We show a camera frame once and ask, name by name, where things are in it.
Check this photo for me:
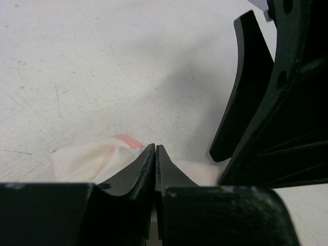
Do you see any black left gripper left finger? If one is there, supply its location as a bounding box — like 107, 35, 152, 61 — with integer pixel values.
1, 144, 155, 245

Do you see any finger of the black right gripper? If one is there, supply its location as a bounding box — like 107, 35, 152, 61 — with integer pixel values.
209, 10, 274, 162
218, 1, 327, 189

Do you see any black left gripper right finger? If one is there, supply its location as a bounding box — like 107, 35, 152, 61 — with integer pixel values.
155, 145, 299, 245

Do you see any white underwear with pink trim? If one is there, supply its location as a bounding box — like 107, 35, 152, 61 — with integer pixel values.
51, 134, 221, 186

